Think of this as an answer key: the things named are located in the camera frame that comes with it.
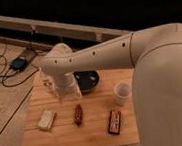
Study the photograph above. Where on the long wooden beam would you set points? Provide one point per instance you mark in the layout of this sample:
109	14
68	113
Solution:
60	30

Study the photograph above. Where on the wooden table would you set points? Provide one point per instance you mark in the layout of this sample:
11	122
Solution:
96	107

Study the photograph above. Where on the white sponge block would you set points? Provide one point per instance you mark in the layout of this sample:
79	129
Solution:
46	120

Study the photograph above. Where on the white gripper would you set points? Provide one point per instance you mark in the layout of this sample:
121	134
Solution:
65	84

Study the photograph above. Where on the blue black power box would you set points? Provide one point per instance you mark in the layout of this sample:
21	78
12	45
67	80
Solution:
18	64

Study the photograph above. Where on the translucent plastic cup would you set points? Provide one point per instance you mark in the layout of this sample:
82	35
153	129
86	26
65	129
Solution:
123	92

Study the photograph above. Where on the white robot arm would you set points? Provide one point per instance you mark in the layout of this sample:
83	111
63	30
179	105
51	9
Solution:
155	55

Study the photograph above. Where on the clear glass jar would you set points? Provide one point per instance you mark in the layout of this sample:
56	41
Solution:
47	81

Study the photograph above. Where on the dark ceramic bowl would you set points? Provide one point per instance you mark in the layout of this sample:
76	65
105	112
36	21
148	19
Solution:
87	80

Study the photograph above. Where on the red black rectangular box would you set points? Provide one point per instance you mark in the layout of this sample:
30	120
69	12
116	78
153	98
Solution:
114	122

